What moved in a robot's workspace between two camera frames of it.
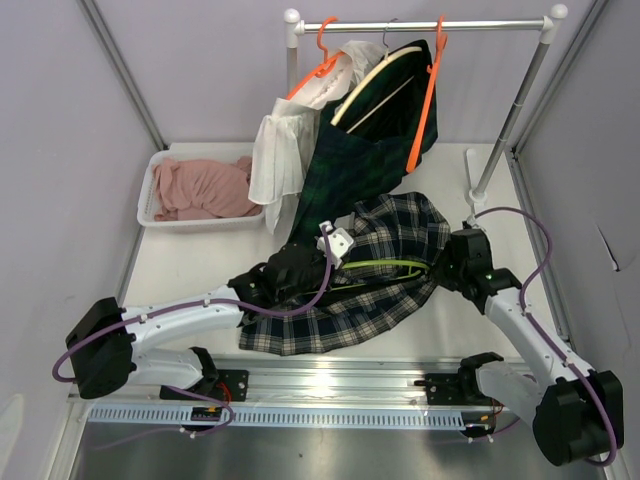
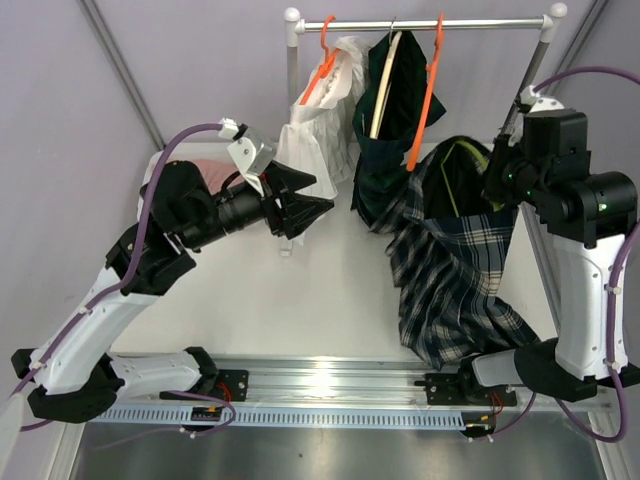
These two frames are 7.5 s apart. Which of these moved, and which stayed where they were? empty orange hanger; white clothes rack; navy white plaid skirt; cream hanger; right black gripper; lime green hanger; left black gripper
Moved: cream hanger; lime green hanger; navy white plaid skirt; left black gripper; right black gripper
Stayed: empty orange hanger; white clothes rack
